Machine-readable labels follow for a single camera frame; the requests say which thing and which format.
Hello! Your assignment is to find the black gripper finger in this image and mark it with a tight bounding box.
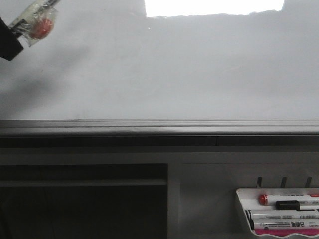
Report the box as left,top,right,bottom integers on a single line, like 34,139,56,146
0,18,24,61

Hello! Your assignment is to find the white whiteboard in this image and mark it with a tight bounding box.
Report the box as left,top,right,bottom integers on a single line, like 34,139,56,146
0,0,319,120

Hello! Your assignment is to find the red capped whiteboard marker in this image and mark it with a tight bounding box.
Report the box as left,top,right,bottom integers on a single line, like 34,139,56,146
258,194,319,206

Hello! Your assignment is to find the white marker tray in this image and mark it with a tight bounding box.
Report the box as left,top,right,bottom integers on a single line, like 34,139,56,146
236,188,319,239

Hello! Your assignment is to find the black capped white marker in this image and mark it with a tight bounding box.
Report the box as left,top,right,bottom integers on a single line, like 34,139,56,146
245,209,319,220

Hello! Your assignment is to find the pink marker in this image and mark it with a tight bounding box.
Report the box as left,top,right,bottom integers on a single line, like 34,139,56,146
254,229,319,237

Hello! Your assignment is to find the white marker with label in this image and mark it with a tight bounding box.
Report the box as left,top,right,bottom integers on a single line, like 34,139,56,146
249,219,319,230

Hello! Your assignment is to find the short black capped marker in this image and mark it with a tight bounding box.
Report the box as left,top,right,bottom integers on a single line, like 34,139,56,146
275,200,319,210

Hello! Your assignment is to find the grey whiteboard frame ledge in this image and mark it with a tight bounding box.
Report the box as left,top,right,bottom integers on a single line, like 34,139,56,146
0,119,319,148

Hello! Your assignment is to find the grey whiteboard stand frame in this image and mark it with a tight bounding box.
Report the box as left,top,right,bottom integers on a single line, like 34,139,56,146
0,146,319,239

